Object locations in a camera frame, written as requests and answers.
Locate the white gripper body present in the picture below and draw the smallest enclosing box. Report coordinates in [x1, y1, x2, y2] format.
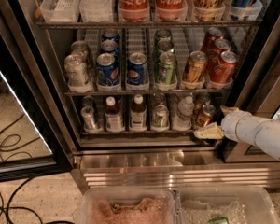
[221, 110, 261, 145]

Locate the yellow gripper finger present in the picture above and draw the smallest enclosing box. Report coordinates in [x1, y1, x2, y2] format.
[220, 105, 239, 116]
[194, 122, 224, 139]

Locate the orange can bottom front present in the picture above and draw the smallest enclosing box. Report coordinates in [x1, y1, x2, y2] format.
[195, 104, 216, 128]

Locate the orange can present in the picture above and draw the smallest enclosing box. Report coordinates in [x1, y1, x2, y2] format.
[193, 92, 211, 114]
[195, 104, 216, 128]

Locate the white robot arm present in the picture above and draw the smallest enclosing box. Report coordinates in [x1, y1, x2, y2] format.
[194, 105, 280, 161]

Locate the orange can bottom back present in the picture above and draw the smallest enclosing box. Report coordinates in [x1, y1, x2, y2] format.
[193, 92, 211, 114]

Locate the red coke can front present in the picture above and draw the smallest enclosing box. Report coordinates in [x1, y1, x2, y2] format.
[210, 51, 238, 84]

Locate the red coke can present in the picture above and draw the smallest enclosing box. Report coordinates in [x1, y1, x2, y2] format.
[206, 38, 231, 72]
[201, 27, 224, 52]
[210, 51, 238, 84]

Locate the green can bottom front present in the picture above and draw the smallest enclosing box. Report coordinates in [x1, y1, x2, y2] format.
[151, 105, 169, 131]

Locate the orange can middle shelf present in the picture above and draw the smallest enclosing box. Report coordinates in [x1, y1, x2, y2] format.
[182, 51, 208, 84]

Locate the green can bottom back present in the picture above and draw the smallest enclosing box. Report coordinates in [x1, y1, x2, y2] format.
[152, 93, 167, 108]

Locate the green can middle front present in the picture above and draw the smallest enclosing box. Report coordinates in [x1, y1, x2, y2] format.
[155, 51, 177, 91]

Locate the red coke can back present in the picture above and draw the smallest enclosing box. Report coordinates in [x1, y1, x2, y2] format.
[201, 27, 224, 52]

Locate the green can in bin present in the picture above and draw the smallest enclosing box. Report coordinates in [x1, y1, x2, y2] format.
[207, 217, 230, 224]

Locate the stainless steel fridge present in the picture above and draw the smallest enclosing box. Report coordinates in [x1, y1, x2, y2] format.
[9, 0, 280, 190]

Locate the blue pepsi can single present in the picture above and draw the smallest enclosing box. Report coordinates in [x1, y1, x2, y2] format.
[127, 52, 148, 90]

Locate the green can middle back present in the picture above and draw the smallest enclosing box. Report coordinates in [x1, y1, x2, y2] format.
[154, 29, 172, 43]

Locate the gold can top shelf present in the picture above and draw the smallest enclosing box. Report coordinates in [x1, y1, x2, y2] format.
[192, 0, 223, 21]

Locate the blue can top shelf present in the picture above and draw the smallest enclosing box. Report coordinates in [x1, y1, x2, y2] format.
[229, 0, 260, 21]

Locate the blue pepsi can front left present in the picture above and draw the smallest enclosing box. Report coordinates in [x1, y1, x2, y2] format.
[96, 53, 120, 91]

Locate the blue pepsi can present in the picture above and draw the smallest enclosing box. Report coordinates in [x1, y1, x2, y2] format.
[100, 40, 119, 57]
[96, 53, 120, 91]
[101, 29, 120, 43]

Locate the silver can bottom front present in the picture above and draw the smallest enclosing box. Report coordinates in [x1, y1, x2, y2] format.
[80, 105, 99, 131]

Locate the silver can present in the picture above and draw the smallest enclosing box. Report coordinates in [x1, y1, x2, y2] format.
[80, 105, 99, 131]
[81, 95, 94, 106]

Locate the silver can bottom back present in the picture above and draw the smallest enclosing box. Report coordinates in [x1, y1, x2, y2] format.
[81, 95, 94, 106]

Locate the blue pepsi can middle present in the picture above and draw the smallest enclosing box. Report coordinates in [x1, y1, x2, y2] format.
[100, 40, 119, 57]

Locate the blue pepsi can back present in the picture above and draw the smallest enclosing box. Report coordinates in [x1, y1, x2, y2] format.
[101, 29, 120, 43]

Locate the white can middle front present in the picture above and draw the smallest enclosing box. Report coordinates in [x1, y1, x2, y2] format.
[64, 54, 92, 93]

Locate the white can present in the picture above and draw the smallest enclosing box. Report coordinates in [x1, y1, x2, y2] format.
[71, 40, 92, 65]
[64, 54, 92, 93]

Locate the white can middle back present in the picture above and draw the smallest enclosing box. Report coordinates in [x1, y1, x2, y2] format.
[71, 40, 92, 65]

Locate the white bottle top shelf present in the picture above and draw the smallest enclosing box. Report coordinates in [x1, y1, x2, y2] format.
[79, 0, 113, 22]

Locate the fridge glass door left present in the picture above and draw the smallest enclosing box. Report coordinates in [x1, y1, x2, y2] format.
[0, 0, 72, 183]

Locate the clear water bottle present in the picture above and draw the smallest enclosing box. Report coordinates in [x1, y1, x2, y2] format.
[173, 96, 194, 131]

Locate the clear plastic bin right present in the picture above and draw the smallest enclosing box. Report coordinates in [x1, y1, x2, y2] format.
[177, 185, 280, 224]

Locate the clear plastic bin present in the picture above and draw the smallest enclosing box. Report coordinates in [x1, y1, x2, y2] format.
[79, 186, 177, 224]
[177, 185, 280, 224]

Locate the brown tea bottle right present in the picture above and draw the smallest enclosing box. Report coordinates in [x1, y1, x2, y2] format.
[130, 94, 147, 132]

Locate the brown tea bottle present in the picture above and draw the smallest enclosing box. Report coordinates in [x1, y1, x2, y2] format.
[105, 96, 124, 133]
[130, 94, 147, 132]

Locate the brown tea bottle left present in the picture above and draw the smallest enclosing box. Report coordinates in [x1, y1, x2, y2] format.
[105, 96, 124, 133]

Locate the coca cola bottle right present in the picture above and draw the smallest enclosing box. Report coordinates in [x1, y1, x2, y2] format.
[155, 0, 184, 21]

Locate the coca cola bottle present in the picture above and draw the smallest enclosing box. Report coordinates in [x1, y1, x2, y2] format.
[155, 0, 184, 21]
[119, 0, 149, 22]

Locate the clear plastic bin left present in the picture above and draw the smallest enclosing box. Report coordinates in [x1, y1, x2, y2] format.
[79, 186, 177, 224]

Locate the coca cola bottle left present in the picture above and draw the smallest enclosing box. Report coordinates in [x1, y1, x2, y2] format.
[119, 0, 149, 22]

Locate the empty clear tray top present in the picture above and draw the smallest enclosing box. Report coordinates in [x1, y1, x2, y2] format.
[40, 0, 80, 22]

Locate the black floor cable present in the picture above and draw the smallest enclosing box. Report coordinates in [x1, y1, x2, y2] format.
[0, 93, 76, 224]

